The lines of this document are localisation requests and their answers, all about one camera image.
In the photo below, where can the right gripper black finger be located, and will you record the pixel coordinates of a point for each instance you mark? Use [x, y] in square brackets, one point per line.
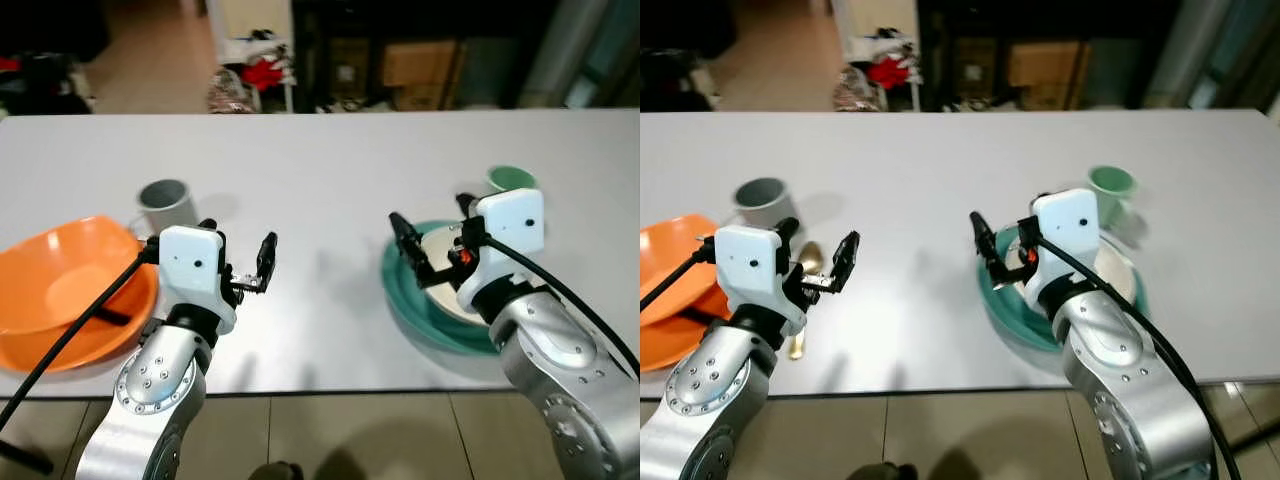
[408, 240]
[984, 235]
[1028, 230]
[466, 205]

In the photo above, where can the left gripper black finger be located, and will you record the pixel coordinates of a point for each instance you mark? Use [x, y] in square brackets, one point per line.
[208, 225]
[847, 258]
[267, 260]
[787, 231]

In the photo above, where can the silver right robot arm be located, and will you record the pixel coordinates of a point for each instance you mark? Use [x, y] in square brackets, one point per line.
[565, 390]
[1135, 390]

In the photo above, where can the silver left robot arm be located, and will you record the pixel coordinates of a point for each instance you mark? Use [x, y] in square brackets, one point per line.
[150, 390]
[712, 385]

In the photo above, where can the gold spoon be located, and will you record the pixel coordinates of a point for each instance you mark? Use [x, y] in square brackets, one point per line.
[806, 258]

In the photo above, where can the grey mug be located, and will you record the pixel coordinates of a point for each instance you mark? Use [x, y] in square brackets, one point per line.
[765, 200]
[168, 205]

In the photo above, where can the teal plate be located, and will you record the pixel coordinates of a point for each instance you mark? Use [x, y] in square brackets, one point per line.
[420, 310]
[1010, 315]

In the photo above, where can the green mug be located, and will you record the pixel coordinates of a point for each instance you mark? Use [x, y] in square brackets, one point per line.
[510, 178]
[1112, 195]

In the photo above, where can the orange bowl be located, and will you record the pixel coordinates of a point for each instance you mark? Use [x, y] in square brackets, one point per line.
[60, 275]
[672, 255]

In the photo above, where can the patterned bag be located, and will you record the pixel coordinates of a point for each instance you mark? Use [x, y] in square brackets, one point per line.
[855, 95]
[228, 95]

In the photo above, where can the brown cardboard box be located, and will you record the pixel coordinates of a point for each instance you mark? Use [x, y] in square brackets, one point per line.
[1045, 75]
[420, 75]

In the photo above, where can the orange plate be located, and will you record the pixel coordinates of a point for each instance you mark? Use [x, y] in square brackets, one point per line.
[670, 345]
[60, 350]

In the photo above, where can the red cloth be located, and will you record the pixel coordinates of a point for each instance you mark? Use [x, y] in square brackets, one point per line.
[263, 73]
[888, 72]

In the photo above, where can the grey round column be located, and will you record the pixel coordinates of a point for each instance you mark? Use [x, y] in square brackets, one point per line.
[560, 50]
[1185, 50]

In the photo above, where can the black bag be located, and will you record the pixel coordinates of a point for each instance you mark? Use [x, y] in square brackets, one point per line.
[672, 85]
[40, 85]

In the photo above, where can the dark robot foot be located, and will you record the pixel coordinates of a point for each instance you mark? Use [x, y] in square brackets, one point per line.
[275, 472]
[882, 472]

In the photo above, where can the white shelf unit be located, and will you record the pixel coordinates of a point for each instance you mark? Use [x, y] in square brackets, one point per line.
[875, 20]
[250, 20]

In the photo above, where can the black stand leg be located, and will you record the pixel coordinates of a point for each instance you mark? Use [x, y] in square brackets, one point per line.
[25, 458]
[1258, 435]

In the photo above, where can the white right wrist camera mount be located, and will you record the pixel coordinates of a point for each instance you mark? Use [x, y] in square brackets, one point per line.
[505, 240]
[1068, 232]

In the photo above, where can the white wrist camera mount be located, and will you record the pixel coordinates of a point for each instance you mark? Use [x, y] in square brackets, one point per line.
[190, 265]
[748, 265]
[505, 240]
[1068, 232]

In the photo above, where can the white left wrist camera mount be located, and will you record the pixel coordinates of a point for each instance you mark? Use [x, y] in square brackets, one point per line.
[748, 265]
[190, 265]

